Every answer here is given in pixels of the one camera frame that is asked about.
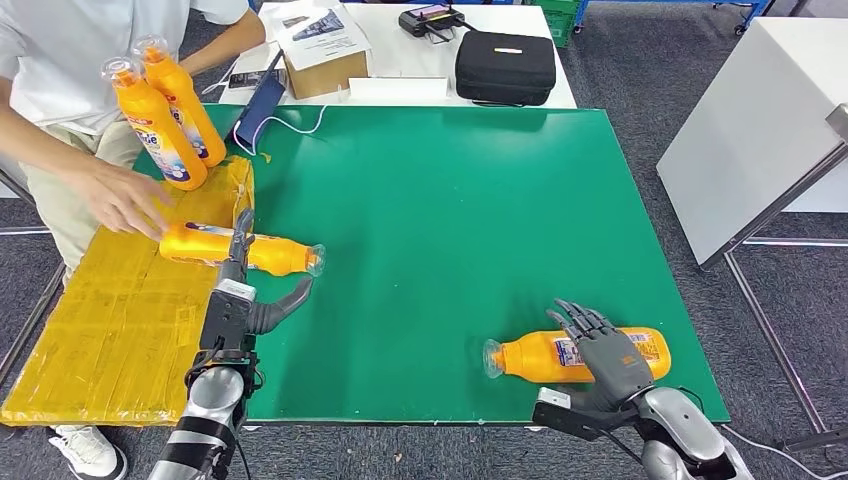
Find person's right hand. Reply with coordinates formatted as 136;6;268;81
69;162;175;243

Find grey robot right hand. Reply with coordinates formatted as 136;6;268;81
545;298;656;415

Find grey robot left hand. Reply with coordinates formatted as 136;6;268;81
215;207;315;336

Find orange detergent bottle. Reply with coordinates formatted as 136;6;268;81
158;221;327;278
482;326;672;386
100;56;210;192
130;34;228;168

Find yellow taped cardboard sheet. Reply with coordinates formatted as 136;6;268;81
0;155;256;429

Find person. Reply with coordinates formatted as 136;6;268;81
0;0;268;286

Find dark blue folio case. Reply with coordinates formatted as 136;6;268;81
228;48;287;148

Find black smartphone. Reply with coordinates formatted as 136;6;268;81
228;69;287;91

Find green table board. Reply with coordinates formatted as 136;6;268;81
132;103;731;425

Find brown cardboard box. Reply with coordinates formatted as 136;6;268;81
284;49;370;101

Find flat white box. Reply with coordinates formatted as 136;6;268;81
348;76;450;106

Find printed white paper sheet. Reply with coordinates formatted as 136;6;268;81
261;0;372;72

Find person's white shoe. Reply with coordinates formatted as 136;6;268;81
47;423;128;480

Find white side table top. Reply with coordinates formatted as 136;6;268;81
657;16;848;270

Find black remote controller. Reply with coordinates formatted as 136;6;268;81
398;3;477;40

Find black zip case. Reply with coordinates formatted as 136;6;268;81
454;29;558;107

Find green plastic crate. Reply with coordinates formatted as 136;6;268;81
526;0;578;49

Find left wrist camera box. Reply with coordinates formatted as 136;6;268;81
198;278;258;352

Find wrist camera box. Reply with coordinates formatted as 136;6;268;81
198;278;258;352
531;387;641;442

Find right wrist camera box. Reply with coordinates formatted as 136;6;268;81
531;387;641;442

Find grey metal chair frame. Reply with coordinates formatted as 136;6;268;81
0;168;68;386

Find white power cord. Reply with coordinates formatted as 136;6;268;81
722;423;848;480

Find grey metal table frame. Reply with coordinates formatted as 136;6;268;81
698;103;848;455

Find blue cart frame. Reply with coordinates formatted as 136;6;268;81
572;0;773;34

